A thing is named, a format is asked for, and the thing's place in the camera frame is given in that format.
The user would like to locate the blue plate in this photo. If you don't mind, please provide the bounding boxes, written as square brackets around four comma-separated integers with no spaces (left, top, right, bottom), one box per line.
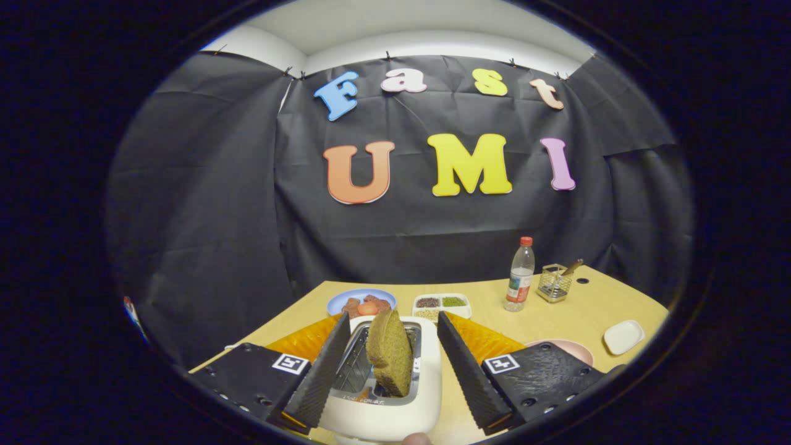
[326,288,397,320]

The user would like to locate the brown toasted bread slice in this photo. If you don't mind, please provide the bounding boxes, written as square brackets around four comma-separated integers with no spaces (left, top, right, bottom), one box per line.
[366,309,415,397]

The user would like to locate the white toaster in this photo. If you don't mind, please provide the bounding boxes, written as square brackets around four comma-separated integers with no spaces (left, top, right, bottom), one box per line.
[316,315,443,443]

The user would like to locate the red meat and tomato pieces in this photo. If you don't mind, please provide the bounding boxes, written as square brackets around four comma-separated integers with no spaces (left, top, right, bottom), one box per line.
[342,295,392,319]

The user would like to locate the wire mesh utensil holder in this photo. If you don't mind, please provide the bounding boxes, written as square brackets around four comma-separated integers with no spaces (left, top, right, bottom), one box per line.
[536,264,573,303]

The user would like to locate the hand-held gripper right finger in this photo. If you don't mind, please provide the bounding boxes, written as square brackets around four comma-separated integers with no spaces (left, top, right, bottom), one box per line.
[437,311,607,436]

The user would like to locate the black backdrop cloth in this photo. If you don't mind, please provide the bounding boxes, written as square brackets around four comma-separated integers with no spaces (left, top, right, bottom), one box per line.
[105,53,696,371]

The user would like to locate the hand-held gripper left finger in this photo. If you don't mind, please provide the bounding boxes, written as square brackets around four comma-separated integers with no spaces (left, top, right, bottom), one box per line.
[188,311,352,431]

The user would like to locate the pink plate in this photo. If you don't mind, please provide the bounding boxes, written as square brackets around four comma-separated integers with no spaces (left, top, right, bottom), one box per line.
[525,339,594,367]

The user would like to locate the white rectangular plate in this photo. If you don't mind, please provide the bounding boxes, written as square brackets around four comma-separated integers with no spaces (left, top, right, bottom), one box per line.
[603,320,646,356]

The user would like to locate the clear water bottle red cap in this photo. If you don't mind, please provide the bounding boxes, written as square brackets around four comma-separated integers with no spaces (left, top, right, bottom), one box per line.
[504,236,536,312]

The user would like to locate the white divided dish with beans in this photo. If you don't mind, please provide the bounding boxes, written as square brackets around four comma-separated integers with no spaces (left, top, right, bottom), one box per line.
[412,293,472,324]

